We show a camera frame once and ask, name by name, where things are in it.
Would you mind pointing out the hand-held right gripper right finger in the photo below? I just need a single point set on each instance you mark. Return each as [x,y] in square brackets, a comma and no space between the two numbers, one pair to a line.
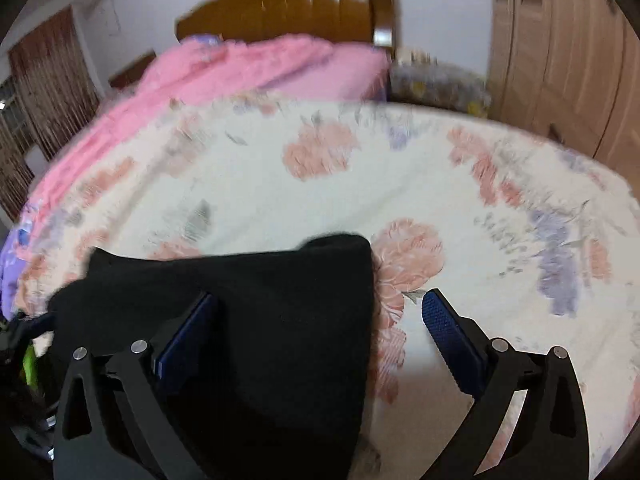
[450,335]

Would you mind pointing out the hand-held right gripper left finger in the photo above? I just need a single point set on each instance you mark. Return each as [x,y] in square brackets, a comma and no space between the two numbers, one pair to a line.
[185,345]

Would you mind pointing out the black pants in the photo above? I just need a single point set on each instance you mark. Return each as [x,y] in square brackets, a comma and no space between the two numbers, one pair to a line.
[280,335]

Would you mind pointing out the purple bed sheet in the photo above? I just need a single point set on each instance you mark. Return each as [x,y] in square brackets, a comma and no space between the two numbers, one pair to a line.
[12,270]

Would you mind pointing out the cream floral blanket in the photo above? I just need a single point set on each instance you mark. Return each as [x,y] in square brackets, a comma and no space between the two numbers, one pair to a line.
[350,195]

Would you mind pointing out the floral patterned pillow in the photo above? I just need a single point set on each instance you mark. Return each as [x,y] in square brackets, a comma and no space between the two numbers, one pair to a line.
[440,85]

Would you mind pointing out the pink quilt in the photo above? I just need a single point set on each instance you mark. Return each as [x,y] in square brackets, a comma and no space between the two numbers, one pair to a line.
[225,75]

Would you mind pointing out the brown floral curtain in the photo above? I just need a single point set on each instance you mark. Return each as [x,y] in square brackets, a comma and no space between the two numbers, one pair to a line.
[50,75]

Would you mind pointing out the light wooden wardrobe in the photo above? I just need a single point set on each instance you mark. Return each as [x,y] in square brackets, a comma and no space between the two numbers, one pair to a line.
[560,45]

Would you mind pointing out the brown wooden headboard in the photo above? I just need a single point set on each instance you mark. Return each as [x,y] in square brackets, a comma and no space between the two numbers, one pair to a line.
[300,5]

